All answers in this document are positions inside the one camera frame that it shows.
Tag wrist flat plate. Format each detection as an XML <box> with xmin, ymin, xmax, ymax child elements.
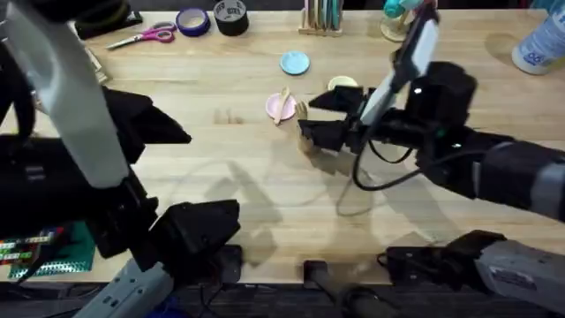
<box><xmin>359</xmin><ymin>4</ymin><xmax>441</xmax><ymax>127</ymax></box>
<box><xmin>4</xmin><ymin>0</ymin><xmax>131</xmax><ymax>189</ymax></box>

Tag wooden spoon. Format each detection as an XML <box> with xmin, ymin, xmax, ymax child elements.
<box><xmin>273</xmin><ymin>86</ymin><xmax>292</xmax><ymax>126</ymax></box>

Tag wooden fork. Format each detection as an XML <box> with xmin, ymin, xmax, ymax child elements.
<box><xmin>295</xmin><ymin>100</ymin><xmax>322</xmax><ymax>156</ymax></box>

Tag pink plate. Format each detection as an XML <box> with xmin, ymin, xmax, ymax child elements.
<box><xmin>265</xmin><ymin>92</ymin><xmax>298</xmax><ymax>122</ymax></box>

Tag black tape roll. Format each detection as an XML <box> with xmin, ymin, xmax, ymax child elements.
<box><xmin>212</xmin><ymin>0</ymin><xmax>251</xmax><ymax>38</ymax></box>

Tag green board with toy blocks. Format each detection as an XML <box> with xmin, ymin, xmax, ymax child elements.
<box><xmin>0</xmin><ymin>220</ymin><xmax>97</xmax><ymax>281</ymax></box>

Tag teal cup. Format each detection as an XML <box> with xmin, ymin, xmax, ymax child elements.
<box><xmin>382</xmin><ymin>0</ymin><xmax>426</xmax><ymax>19</ymax></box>

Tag black rail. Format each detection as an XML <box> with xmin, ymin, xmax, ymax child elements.
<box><xmin>0</xmin><ymin>280</ymin><xmax>565</xmax><ymax>318</ymax></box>

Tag flat black case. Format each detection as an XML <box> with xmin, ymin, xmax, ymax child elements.
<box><xmin>73</xmin><ymin>10</ymin><xmax>145</xmax><ymax>42</ymax></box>

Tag purple tape roll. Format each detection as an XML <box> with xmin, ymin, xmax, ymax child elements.
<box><xmin>175</xmin><ymin>6</ymin><xmax>212</xmax><ymax>38</ymax></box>

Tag pale yellow cup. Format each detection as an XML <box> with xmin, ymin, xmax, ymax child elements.
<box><xmin>327</xmin><ymin>75</ymin><xmax>360</xmax><ymax>92</ymax></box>

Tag black cable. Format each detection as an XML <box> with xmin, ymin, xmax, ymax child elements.
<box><xmin>367</xmin><ymin>140</ymin><xmax>415</xmax><ymax>165</ymax></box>
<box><xmin>351</xmin><ymin>132</ymin><xmax>489</xmax><ymax>193</ymax></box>

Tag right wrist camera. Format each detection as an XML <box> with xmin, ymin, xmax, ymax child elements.
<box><xmin>404</xmin><ymin>61</ymin><xmax>478</xmax><ymax>133</ymax></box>

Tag wooden cup stand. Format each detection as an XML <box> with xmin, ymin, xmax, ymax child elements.
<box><xmin>380</xmin><ymin>8</ymin><xmax>420</xmax><ymax>43</ymax></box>

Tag left wrist flat plate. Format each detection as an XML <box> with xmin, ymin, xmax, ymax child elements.
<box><xmin>4</xmin><ymin>0</ymin><xmax>131</xmax><ymax>189</ymax></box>

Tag pink handled scissors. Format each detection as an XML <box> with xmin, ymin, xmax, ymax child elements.
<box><xmin>104</xmin><ymin>21</ymin><xmax>178</xmax><ymax>51</ymax></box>

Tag light blue plate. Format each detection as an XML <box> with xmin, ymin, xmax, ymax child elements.
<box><xmin>279</xmin><ymin>49</ymin><xmax>312</xmax><ymax>77</ymax></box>

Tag pale box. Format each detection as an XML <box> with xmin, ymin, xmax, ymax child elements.
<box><xmin>83</xmin><ymin>43</ymin><xmax>110</xmax><ymax>86</ymax></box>

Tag wooden peg rack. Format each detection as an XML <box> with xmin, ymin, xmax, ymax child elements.
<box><xmin>297</xmin><ymin>0</ymin><xmax>346</xmax><ymax>37</ymax></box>

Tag teal plate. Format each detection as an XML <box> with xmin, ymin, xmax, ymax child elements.
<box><xmin>328</xmin><ymin>0</ymin><xmax>343</xmax><ymax>30</ymax></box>

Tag right wrist flat plate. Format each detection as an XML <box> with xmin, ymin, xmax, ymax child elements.
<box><xmin>359</xmin><ymin>4</ymin><xmax>441</xmax><ymax>127</ymax></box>

